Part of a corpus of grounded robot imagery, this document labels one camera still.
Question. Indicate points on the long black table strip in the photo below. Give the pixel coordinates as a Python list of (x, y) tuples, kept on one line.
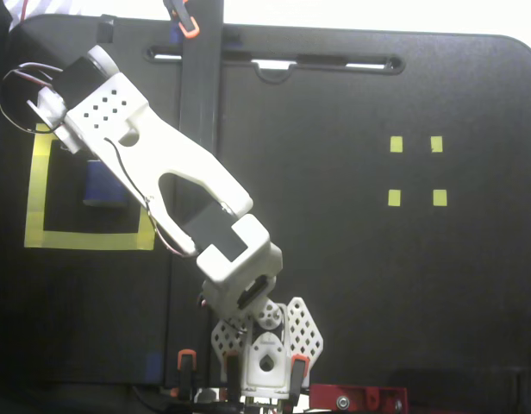
[(196, 86)]

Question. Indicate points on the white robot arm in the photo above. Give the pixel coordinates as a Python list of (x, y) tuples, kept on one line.
[(175, 155)]

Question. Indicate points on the black tape piece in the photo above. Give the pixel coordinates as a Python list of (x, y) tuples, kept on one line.
[(105, 32)]

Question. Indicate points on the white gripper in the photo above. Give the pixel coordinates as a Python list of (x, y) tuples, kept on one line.
[(68, 139)]

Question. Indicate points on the small yellow tape marker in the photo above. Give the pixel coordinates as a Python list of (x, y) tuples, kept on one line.
[(396, 144), (394, 197), (440, 197), (436, 144)]

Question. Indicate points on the red screw clamp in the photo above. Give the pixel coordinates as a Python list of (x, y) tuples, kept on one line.
[(360, 394)]

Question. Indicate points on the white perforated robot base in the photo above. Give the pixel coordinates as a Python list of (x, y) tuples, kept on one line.
[(308, 332)]

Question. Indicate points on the yellow tape square outline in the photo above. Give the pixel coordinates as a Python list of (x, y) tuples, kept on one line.
[(76, 239)]

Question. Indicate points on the orange black spring clamp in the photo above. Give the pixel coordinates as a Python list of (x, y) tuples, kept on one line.
[(187, 366), (232, 371), (189, 30)]

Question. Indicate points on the white striped cloth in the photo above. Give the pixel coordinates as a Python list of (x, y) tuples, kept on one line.
[(45, 6)]

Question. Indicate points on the blue white charger block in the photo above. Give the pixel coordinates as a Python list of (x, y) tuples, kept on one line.
[(99, 185)]

